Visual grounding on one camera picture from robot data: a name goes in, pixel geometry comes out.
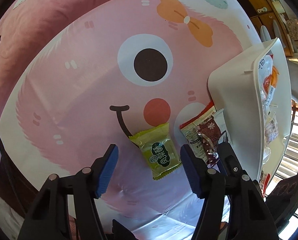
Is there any maroon chestnut snack packet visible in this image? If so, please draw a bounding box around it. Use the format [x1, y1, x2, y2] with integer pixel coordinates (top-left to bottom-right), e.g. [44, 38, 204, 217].
[196, 116, 228, 167]

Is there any red white biscuit packet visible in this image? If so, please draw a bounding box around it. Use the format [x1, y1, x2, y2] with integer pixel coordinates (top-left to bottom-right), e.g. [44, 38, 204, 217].
[179, 101, 216, 166]

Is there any green pastry packet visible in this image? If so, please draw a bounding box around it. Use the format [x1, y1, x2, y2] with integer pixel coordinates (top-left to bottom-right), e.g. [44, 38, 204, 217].
[129, 123, 182, 180]

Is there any silver white snack bag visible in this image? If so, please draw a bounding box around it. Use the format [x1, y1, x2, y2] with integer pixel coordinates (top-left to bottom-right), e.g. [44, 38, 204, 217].
[258, 55, 273, 94]

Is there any clear bread package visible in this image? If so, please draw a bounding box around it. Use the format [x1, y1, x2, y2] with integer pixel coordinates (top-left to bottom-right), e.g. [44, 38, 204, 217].
[265, 113, 279, 145]

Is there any white orange oats bar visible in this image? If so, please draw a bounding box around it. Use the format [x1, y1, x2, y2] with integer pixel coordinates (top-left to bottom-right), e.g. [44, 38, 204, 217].
[267, 66, 280, 105]

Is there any white plastic bin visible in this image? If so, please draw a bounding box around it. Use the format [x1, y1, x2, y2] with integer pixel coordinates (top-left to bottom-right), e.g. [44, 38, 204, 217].
[208, 38, 292, 180]

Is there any grey office chair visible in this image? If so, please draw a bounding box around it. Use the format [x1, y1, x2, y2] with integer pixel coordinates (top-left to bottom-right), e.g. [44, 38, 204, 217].
[260, 19, 298, 113]

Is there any cartoon printed tablecloth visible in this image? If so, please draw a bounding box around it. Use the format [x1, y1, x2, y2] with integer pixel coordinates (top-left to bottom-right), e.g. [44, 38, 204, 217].
[0, 0, 259, 239]

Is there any wooden desk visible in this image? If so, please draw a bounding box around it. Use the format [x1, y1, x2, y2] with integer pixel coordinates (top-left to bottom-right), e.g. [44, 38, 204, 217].
[238, 0, 298, 57]

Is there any pink bed sheet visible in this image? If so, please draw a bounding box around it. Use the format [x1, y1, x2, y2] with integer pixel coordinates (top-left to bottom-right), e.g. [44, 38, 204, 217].
[0, 0, 175, 188]

